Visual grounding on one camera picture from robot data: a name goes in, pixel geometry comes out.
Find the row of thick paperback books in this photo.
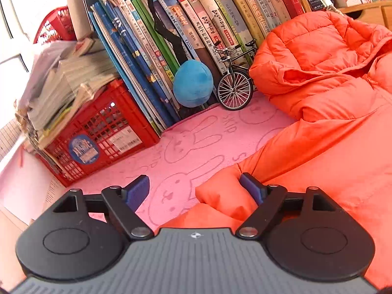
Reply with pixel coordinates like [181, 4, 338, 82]
[151, 0, 302, 77]

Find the grey flat board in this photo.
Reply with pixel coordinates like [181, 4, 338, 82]
[63, 0, 103, 40]

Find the black strap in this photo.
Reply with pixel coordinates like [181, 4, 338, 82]
[142, 0, 204, 68]

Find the miniature bicycle model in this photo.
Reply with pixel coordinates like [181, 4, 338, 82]
[213, 39, 258, 111]

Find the blue plush ball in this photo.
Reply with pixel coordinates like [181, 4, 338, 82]
[173, 60, 214, 108]

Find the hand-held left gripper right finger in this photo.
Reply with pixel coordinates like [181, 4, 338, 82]
[235, 173, 336, 239]

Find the row of tall thin books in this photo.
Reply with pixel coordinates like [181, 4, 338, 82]
[89, 0, 184, 137]

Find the small red plastic basket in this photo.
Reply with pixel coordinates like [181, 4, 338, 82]
[33, 6, 77, 44]

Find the white window frame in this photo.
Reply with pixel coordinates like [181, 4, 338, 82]
[0, 0, 68, 68]

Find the large red plastic crate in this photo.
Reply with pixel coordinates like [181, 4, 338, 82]
[36, 78, 160, 187]

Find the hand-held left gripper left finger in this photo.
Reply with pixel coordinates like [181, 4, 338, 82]
[52, 174, 154, 241]

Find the stack of paper workbooks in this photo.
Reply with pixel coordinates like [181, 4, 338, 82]
[15, 38, 120, 150]

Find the wooden drawer organizer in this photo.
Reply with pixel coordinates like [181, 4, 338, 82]
[300, 0, 392, 33]

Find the orange puffer jacket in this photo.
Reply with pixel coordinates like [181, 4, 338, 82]
[155, 10, 392, 290]

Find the white charging cable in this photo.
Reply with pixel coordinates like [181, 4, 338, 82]
[325, 4, 345, 16]

